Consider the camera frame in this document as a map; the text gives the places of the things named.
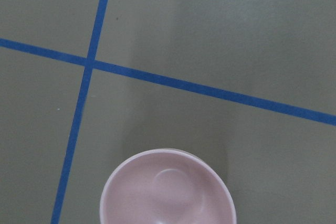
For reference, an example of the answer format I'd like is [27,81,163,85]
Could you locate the pink bowl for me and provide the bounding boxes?
[99,148,237,223]

